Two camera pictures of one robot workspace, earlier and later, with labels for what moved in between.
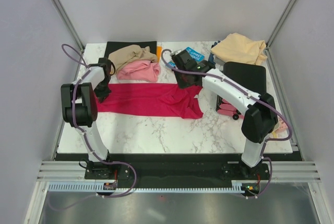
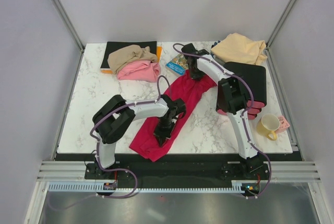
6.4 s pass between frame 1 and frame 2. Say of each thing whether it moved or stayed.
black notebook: stayed
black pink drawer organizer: stayed
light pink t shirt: stayed
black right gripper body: moved
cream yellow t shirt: stayed
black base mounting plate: stayed
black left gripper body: moved
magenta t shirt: moved
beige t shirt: stayed
